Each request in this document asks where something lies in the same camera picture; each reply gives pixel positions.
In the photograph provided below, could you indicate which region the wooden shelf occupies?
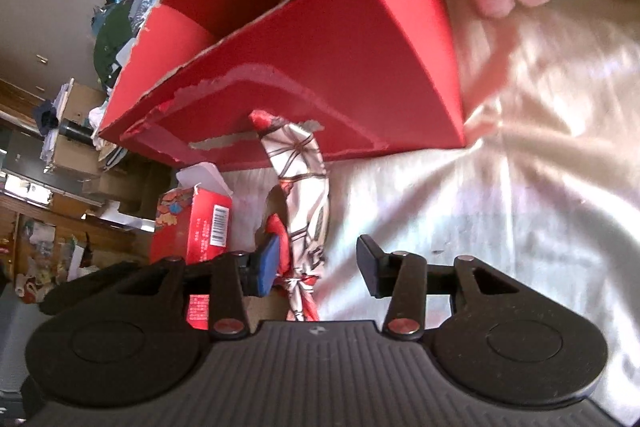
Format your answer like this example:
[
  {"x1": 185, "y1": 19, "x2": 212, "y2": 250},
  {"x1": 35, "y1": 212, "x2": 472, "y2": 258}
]
[{"x1": 0, "y1": 77, "x2": 151, "y2": 303}]

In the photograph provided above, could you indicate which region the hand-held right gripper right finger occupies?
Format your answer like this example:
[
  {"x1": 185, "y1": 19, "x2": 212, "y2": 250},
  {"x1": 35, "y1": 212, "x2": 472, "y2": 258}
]
[{"x1": 356, "y1": 234, "x2": 523, "y2": 338}]

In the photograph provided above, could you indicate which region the red cardboard box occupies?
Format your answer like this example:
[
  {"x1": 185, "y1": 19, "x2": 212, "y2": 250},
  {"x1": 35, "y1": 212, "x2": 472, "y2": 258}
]
[{"x1": 97, "y1": 0, "x2": 467, "y2": 172}]

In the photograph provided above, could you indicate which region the green fabric bag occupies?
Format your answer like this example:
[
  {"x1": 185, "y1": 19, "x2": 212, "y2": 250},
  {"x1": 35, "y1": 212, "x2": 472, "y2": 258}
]
[{"x1": 94, "y1": 0, "x2": 151, "y2": 90}]

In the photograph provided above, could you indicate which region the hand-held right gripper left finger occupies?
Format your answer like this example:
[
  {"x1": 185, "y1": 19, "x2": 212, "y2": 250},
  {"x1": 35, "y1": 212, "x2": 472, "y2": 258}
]
[{"x1": 112, "y1": 234, "x2": 281, "y2": 342}]

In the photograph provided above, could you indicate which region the red tissue box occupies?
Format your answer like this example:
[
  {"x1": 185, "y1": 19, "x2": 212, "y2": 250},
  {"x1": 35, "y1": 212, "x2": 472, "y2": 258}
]
[{"x1": 150, "y1": 162, "x2": 234, "y2": 330}]

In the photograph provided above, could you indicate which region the pale green bedsheet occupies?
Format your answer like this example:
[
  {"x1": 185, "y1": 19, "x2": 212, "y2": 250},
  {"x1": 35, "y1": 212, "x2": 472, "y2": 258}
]
[{"x1": 220, "y1": 0, "x2": 640, "y2": 418}]

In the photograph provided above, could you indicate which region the red white patterned scarf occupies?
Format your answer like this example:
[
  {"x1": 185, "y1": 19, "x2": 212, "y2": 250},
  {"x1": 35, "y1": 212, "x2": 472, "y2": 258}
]
[{"x1": 248, "y1": 109, "x2": 332, "y2": 323}]

